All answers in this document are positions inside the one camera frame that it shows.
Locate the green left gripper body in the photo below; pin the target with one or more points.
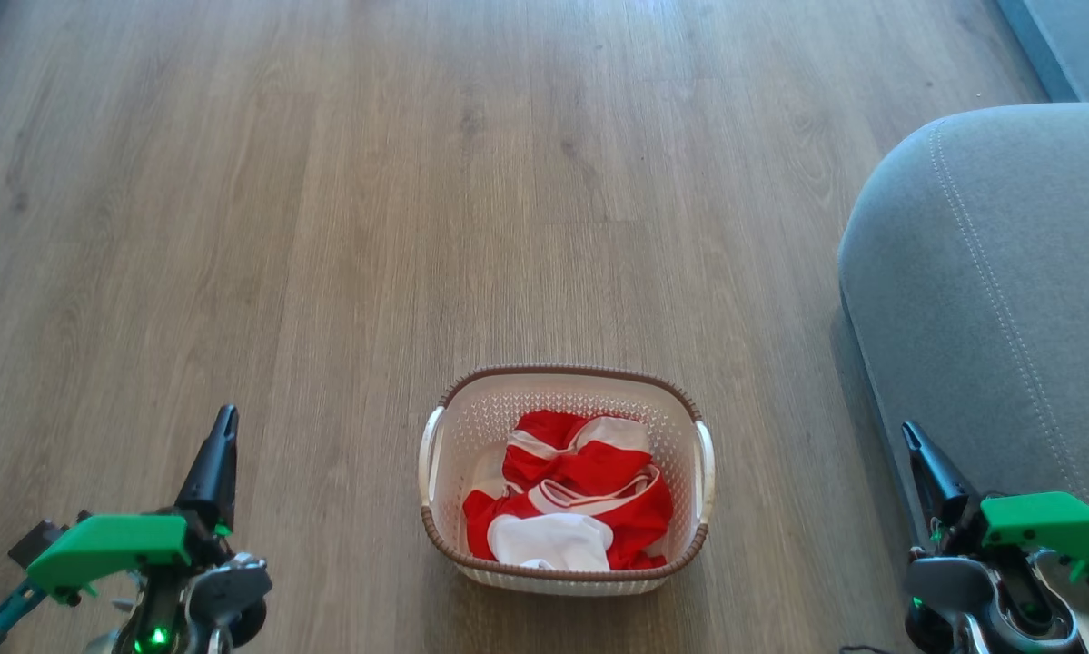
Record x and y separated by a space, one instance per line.
99 545

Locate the grey fabric sofa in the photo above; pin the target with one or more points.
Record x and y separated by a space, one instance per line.
989 291

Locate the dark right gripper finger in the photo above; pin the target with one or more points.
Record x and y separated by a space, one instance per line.
935 477

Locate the red and white garment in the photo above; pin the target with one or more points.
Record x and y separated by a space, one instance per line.
589 472

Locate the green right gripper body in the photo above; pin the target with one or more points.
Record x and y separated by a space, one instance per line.
1053 527

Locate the white plastic laundry basket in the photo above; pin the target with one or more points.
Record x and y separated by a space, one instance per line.
471 427

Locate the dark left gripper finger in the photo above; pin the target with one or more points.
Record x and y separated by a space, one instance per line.
212 472

